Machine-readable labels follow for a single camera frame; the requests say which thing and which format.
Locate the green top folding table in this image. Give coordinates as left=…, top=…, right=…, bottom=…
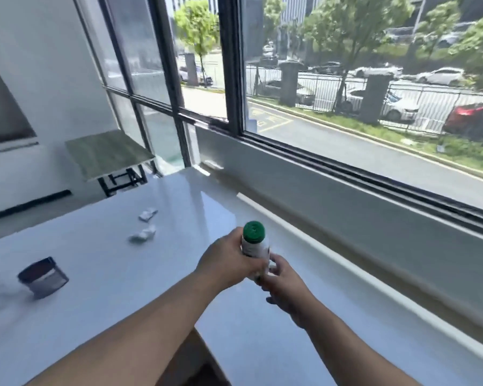
left=64, top=129, right=158, bottom=198

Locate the white green-capped bottle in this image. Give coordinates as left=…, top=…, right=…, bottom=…
left=240, top=220, right=272, bottom=284

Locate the dark framed wall panel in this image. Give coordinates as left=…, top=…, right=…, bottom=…
left=0, top=51, right=38, bottom=147

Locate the person's left forearm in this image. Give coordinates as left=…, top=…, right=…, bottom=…
left=24, top=273, right=215, bottom=386

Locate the small green tree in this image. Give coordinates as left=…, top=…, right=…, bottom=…
left=416, top=0, right=462, bottom=57

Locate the grey stone fence pillar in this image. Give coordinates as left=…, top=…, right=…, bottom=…
left=185, top=51, right=199, bottom=86
left=280, top=62, right=301, bottom=108
left=358, top=74, right=393, bottom=125

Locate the large green tree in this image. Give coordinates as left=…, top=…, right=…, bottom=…
left=302, top=0, right=414, bottom=114

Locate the person's right forearm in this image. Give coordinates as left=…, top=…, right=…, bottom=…
left=294, top=306, right=424, bottom=386

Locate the round green tree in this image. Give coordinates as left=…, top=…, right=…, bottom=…
left=450, top=11, right=483, bottom=150

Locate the person's right hand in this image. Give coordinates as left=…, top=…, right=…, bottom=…
left=257, top=253, right=319, bottom=329

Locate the grey car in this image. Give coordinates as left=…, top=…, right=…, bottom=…
left=261, top=80, right=316, bottom=106

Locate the person's left hand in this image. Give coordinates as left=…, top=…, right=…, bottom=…
left=195, top=227, right=267, bottom=295

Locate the black metal fence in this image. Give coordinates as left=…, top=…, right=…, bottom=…
left=245, top=64, right=483, bottom=136

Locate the red car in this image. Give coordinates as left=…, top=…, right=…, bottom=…
left=442, top=101, right=483, bottom=140

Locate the dark lidded jar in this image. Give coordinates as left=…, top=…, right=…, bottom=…
left=17, top=257, right=70, bottom=300

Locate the white car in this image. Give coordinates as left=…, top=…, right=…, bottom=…
left=346, top=88, right=420, bottom=122
left=348, top=64, right=404, bottom=79
left=414, top=67, right=468, bottom=86

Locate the black window frame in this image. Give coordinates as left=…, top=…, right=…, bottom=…
left=217, top=0, right=483, bottom=242

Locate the slim green tree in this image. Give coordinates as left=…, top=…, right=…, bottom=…
left=173, top=0, right=221, bottom=90

